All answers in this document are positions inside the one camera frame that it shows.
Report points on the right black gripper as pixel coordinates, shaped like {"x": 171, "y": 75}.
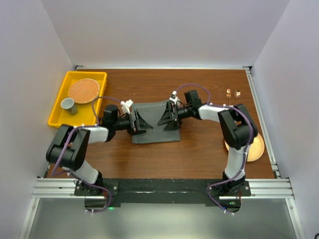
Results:
{"x": 173, "y": 121}

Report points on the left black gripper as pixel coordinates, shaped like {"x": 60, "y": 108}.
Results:
{"x": 139, "y": 123}

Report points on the grey cloth napkin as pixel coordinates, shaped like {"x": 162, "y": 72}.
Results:
{"x": 151, "y": 113}

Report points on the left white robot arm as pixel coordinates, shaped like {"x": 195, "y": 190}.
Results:
{"x": 69, "y": 146}

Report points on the orange woven coaster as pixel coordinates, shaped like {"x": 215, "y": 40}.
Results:
{"x": 84, "y": 91}

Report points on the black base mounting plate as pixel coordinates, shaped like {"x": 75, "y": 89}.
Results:
{"x": 209, "y": 192}

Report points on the rose gold spoon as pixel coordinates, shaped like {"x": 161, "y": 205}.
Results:
{"x": 237, "y": 95}

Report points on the grey ceramic cup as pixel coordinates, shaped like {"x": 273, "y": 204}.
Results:
{"x": 69, "y": 106}

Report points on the golden round plate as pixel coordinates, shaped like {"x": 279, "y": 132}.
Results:
{"x": 256, "y": 148}

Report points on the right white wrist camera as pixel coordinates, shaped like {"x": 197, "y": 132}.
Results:
{"x": 173, "y": 97}

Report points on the aluminium frame rail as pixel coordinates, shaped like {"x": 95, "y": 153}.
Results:
{"x": 269, "y": 213}

